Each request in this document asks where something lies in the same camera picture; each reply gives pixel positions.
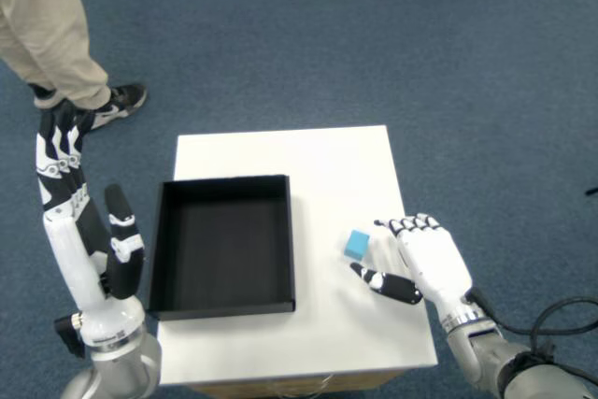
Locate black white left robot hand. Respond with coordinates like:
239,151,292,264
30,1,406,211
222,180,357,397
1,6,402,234
36,102,147,349

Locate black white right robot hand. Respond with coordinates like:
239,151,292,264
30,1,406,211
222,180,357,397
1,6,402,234
349,213,483,329

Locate blue cube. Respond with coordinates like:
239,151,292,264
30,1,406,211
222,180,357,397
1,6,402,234
343,229,373,263

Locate black open box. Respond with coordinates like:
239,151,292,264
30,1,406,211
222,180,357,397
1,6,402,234
147,174,299,321

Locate black left wrist connector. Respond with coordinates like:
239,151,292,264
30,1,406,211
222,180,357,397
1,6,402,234
53,312,89,361

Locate white square table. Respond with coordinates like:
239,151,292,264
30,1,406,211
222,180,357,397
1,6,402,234
156,125,440,399

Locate black white sneaker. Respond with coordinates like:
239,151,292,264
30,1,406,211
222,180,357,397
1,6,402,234
27,83,65,110
88,83,149,132

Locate beige trousers of person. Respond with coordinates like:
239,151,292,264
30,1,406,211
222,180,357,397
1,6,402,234
0,0,112,110

